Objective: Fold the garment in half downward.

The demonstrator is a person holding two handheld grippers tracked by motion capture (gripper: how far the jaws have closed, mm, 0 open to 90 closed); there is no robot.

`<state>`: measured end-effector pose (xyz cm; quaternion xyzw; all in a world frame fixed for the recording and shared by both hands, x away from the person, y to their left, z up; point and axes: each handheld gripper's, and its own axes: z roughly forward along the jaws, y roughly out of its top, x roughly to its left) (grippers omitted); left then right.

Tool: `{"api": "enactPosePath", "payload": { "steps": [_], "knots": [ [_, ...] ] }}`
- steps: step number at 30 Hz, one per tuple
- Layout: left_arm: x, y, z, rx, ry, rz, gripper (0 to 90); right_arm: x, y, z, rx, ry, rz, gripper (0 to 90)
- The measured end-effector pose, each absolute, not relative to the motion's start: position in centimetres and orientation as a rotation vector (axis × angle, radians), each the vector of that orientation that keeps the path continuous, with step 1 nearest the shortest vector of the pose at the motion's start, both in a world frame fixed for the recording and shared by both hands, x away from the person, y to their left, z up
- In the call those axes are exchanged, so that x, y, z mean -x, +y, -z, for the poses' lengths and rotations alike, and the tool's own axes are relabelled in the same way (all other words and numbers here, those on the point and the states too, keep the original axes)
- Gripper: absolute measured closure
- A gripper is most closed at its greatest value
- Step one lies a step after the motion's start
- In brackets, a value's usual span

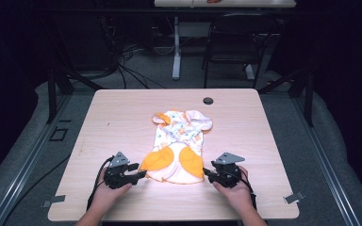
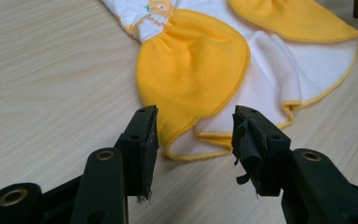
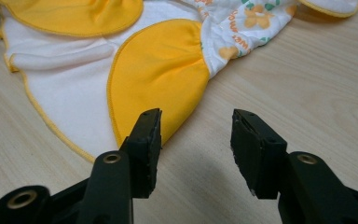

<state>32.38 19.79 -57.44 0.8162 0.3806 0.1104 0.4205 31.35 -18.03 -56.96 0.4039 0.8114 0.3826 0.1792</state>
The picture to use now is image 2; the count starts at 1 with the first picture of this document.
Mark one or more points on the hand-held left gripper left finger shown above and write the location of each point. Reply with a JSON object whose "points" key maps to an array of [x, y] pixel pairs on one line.
{"points": [[140, 149]]}

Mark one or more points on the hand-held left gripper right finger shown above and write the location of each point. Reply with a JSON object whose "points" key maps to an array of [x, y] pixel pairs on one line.
{"points": [[258, 146]]}

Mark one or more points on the yellow and white baby dress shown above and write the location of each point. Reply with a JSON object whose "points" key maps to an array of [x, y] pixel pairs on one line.
{"points": [[217, 68]]}

